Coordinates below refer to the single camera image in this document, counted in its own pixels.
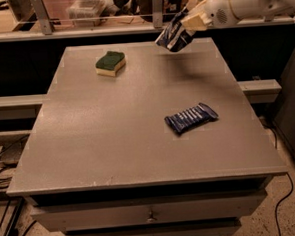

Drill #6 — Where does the blue chip bag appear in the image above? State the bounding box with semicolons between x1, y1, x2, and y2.
155;8;194;52

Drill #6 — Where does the black cables left floor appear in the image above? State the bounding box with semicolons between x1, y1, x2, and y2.
0;134;38;236

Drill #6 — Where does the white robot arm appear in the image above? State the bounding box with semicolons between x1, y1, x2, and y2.
181;0;295;31

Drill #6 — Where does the green and yellow sponge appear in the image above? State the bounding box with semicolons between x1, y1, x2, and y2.
95;51;126;77

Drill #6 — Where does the upper drawer with knob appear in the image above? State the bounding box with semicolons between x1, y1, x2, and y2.
31;190;266;232

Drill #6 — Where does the black cable right floor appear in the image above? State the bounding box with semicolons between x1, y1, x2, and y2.
261;120;295;236

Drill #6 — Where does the grey power box on floor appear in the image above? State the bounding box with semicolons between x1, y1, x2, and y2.
0;141;25;167

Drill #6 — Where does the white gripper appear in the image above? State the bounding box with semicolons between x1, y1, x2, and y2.
181;0;271;31

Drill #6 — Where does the blue striped snack package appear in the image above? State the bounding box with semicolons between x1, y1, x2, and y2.
165;103;219;135

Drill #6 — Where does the grey drawer cabinet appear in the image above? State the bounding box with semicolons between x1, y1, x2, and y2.
8;38;287;236

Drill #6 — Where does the clear plastic container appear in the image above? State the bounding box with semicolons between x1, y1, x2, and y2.
67;0;106;27

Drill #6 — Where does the dark bag on shelf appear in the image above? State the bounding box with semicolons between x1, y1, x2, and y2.
131;0;188;22

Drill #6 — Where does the metal railing shelf frame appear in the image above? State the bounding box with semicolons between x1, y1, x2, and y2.
0;0;295;41

